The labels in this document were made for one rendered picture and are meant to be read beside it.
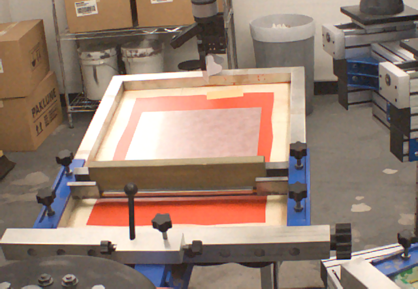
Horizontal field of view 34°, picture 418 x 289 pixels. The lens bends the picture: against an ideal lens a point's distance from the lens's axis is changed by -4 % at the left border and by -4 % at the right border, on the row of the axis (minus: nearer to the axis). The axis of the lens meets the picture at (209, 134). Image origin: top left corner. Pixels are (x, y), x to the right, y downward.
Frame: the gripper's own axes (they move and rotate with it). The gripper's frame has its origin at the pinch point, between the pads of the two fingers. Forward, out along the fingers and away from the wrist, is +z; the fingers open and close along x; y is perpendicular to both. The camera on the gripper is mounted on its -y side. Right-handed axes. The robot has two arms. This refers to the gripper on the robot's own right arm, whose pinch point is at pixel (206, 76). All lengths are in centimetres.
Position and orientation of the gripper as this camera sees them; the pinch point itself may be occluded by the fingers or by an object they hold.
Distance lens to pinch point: 215.7
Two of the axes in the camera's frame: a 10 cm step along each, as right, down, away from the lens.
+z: 1.1, 8.5, 5.1
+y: 9.9, -0.4, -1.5
